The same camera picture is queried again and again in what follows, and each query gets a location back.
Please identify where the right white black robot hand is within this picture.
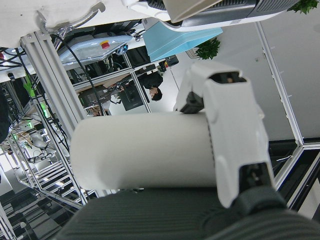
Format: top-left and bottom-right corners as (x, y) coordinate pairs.
(53, 61), (320, 240)

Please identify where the dented white paper cup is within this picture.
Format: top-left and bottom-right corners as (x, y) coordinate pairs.
(69, 111), (219, 191)

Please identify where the green artificial plant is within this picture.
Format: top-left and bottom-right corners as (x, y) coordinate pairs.
(286, 0), (319, 15)
(194, 36), (222, 61)

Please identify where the person in black clothes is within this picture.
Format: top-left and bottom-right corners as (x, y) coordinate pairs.
(136, 70), (165, 103)

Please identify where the light blue box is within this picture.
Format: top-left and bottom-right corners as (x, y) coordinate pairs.
(141, 20), (224, 63)

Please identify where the white grey desktop device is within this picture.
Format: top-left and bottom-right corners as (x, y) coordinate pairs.
(121, 0), (302, 33)

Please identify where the robot teach pendant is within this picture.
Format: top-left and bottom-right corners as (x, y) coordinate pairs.
(57, 34), (134, 66)

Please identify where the white aluminium cage frame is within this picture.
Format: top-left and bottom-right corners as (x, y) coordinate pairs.
(254, 21), (320, 212)

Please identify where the aluminium frame rail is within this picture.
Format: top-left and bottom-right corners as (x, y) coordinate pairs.
(20, 31), (89, 207)

